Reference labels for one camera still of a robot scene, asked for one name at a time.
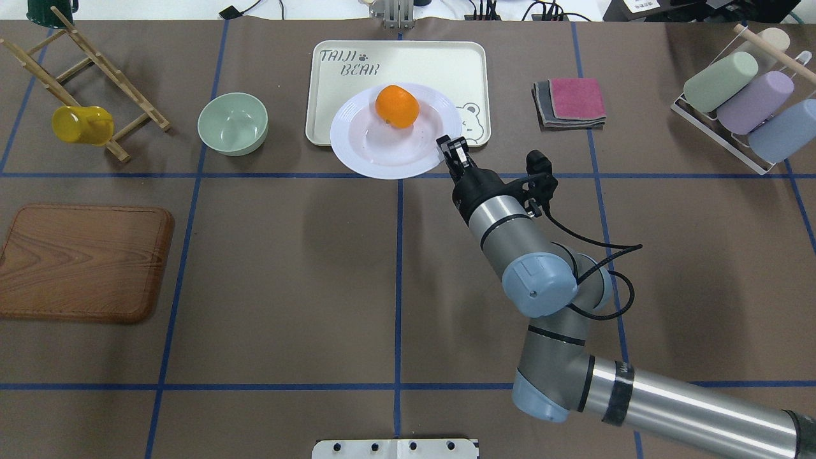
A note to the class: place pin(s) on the wooden mug rack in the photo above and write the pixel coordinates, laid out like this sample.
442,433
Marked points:
92,56

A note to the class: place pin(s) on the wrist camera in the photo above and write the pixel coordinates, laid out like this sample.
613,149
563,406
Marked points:
535,191

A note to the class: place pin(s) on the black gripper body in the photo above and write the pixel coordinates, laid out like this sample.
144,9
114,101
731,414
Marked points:
477,185

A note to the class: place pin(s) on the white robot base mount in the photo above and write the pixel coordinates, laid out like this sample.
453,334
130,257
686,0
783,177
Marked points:
397,448

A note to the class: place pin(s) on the purple cup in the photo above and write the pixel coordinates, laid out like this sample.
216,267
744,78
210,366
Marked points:
755,103

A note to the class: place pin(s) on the yellow mug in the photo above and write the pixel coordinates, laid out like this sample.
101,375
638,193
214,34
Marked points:
83,124

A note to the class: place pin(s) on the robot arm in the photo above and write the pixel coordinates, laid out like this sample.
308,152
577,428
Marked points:
562,292

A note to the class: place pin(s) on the beige cup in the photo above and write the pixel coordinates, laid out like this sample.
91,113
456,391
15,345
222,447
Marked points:
775,37

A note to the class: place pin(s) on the orange fruit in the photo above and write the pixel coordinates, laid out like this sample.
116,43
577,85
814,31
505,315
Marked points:
397,107

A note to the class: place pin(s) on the dark green mug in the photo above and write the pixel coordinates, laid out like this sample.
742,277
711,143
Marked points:
51,14

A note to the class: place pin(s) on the wooden rack handle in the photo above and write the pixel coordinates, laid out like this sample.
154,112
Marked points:
771,46

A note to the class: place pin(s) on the cream bear tray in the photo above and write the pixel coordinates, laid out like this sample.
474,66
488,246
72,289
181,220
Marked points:
341,69

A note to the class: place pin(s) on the white ribbed plate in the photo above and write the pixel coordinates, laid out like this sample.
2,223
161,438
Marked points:
370,147

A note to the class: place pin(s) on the grey cloth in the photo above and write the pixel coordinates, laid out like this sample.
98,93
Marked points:
543,105

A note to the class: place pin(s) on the green cup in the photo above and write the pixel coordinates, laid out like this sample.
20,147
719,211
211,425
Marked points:
720,81

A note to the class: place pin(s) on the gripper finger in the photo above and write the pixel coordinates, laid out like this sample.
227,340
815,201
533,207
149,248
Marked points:
443,147

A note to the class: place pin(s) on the pink cloth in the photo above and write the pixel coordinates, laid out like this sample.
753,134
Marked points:
577,99

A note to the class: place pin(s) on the green bowl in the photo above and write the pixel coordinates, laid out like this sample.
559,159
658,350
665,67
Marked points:
233,124

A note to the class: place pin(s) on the white wire cup rack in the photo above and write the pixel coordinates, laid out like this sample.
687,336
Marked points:
737,145

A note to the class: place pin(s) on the wooden cutting board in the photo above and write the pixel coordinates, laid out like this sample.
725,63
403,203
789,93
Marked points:
88,263

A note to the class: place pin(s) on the blue cup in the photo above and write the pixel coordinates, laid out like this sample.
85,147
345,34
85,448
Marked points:
784,134

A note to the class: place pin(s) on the aluminium frame post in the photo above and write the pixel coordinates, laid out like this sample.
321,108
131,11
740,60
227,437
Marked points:
395,15

